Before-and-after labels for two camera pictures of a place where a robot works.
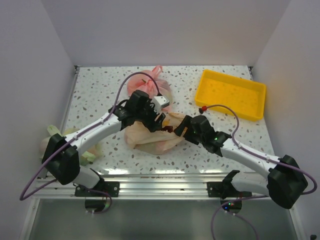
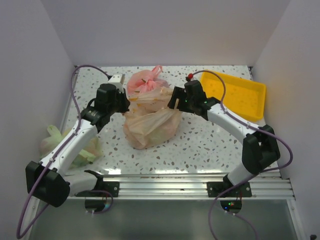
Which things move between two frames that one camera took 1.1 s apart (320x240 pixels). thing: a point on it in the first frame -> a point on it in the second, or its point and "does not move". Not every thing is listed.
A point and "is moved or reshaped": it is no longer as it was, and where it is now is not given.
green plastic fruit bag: [93, 151] does not move
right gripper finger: [184, 123] -> [178, 93]
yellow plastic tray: [247, 97] does not move
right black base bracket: [226, 188] does not move
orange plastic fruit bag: [139, 137] is moved or reshaped
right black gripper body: [191, 137] -> [189, 103]
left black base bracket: [112, 188] does not move
